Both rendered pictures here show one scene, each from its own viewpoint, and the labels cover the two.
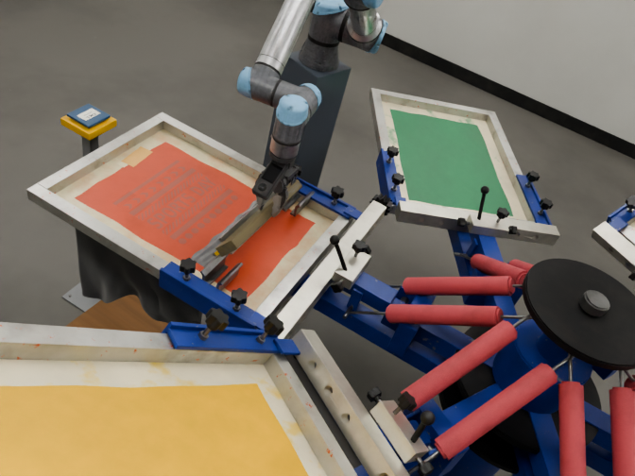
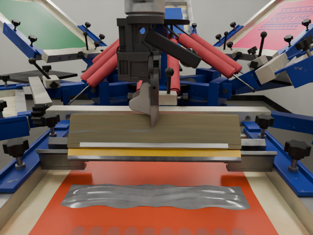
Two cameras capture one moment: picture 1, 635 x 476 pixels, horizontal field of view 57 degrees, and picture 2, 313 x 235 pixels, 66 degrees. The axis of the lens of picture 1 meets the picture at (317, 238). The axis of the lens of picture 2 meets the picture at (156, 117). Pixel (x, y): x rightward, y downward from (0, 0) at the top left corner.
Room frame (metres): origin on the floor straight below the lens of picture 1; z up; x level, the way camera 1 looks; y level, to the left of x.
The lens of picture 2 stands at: (1.37, 0.63, 1.27)
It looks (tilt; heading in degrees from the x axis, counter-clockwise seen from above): 19 degrees down; 254
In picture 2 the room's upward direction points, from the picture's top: straight up
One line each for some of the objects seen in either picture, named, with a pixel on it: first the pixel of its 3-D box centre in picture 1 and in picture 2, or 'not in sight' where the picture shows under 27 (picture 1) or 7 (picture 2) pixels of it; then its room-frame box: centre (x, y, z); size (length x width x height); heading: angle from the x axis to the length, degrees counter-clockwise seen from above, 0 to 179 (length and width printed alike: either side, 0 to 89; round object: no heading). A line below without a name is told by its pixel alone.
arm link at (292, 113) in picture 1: (290, 119); not in sight; (1.26, 0.15, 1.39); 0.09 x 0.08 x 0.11; 173
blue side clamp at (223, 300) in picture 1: (210, 299); (273, 162); (0.96, 0.22, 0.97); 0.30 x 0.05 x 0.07; 73
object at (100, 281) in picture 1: (140, 286); not in sight; (1.12, 0.48, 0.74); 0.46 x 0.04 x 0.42; 73
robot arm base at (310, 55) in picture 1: (321, 48); not in sight; (2.00, 0.19, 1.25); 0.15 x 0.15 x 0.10
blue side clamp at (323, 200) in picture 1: (311, 198); (40, 159); (1.50, 0.06, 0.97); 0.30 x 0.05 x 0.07; 73
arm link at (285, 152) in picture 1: (283, 144); (144, 4); (1.26, 0.16, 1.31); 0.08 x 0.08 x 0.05
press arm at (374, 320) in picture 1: (316, 294); not in sight; (1.17, -0.05, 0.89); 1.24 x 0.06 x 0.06; 73
